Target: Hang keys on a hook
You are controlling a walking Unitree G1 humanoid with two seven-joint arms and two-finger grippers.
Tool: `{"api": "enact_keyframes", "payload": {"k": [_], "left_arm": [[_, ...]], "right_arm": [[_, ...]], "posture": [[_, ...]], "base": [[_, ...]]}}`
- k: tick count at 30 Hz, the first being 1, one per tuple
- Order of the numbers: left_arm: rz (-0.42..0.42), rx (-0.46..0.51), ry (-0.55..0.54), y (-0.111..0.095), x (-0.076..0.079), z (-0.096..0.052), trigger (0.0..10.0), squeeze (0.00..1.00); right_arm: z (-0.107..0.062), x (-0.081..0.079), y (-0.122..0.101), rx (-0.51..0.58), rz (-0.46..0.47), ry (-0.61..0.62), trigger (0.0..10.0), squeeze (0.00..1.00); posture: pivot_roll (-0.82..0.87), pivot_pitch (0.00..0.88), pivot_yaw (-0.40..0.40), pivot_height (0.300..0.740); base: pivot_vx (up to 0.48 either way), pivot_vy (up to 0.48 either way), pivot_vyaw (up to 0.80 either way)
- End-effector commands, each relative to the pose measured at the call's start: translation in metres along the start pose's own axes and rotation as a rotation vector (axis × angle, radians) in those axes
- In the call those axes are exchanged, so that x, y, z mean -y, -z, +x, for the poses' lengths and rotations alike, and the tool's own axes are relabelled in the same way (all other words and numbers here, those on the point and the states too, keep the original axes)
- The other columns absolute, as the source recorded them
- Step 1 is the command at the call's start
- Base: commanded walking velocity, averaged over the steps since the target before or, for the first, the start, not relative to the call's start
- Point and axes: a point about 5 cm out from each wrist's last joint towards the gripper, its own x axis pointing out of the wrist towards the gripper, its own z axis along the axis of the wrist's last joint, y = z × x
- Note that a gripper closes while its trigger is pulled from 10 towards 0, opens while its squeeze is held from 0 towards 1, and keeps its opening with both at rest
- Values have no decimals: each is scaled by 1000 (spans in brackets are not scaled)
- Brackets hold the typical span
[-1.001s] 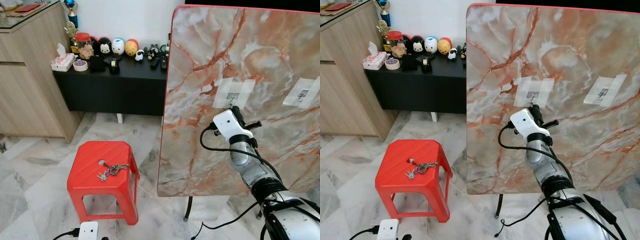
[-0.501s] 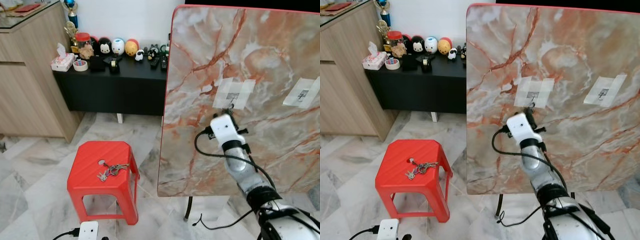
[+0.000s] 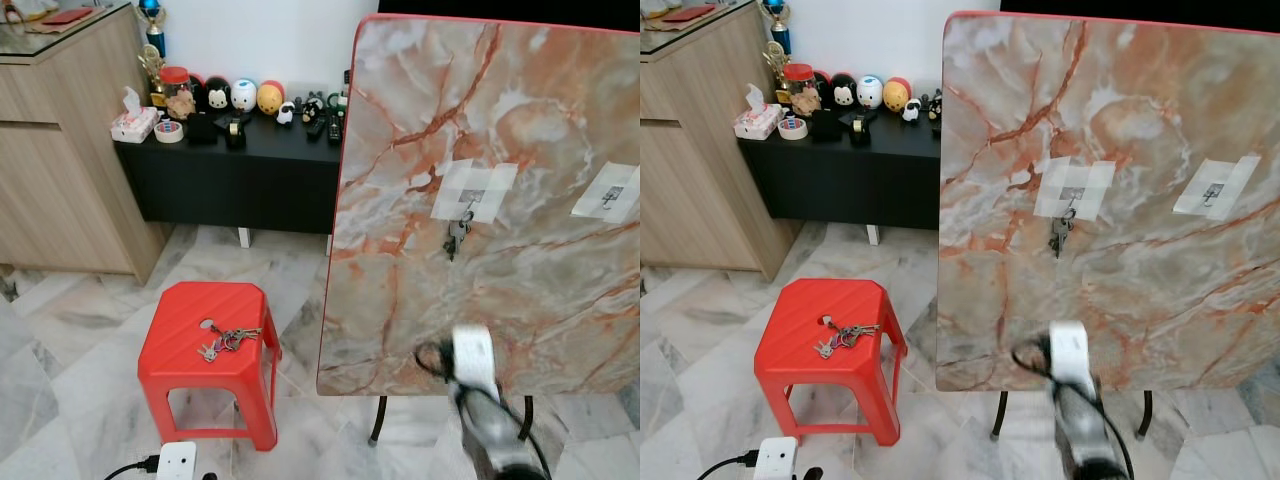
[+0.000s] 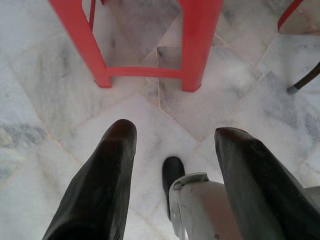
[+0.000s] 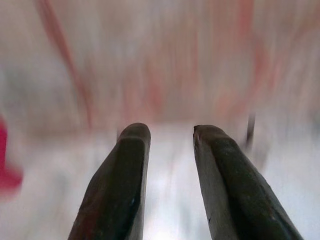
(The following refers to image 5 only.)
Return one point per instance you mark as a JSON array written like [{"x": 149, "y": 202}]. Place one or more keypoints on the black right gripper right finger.
[{"x": 232, "y": 190}]

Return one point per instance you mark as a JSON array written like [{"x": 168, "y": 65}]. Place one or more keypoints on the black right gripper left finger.
[{"x": 117, "y": 185}]

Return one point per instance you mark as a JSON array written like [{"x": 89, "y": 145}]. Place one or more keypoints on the red table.
[{"x": 6, "y": 160}]

